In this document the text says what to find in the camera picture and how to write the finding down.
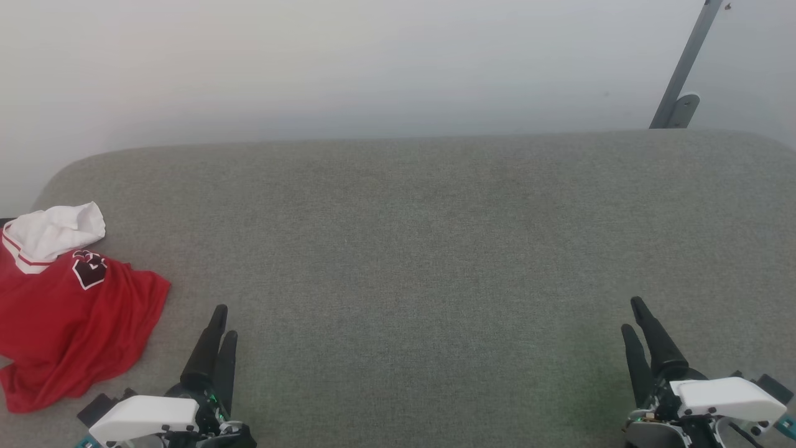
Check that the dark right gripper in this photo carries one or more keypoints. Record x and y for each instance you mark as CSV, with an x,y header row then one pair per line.
x,y
653,435

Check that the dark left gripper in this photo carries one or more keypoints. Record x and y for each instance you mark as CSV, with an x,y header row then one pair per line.
x,y
233,435

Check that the red and white jersey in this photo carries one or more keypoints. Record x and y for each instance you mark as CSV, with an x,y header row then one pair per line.
x,y
74,323

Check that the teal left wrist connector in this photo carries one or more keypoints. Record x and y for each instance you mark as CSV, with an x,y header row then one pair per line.
x,y
87,443

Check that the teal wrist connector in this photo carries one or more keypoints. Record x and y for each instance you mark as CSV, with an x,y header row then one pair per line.
x,y
87,443
786,426

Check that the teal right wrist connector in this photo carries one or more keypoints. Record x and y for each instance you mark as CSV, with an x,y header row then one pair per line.
x,y
786,426

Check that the grey fabric sofa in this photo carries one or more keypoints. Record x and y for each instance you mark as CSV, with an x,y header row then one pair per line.
x,y
398,280

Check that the grey metal pole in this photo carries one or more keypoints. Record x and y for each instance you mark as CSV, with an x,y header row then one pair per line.
x,y
687,59

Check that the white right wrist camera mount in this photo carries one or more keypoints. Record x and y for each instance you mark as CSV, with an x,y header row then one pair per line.
x,y
727,398

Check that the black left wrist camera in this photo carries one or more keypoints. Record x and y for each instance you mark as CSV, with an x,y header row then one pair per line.
x,y
93,407

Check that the grey pole wall bracket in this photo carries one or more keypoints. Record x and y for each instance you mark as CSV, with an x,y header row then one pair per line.
x,y
686,109

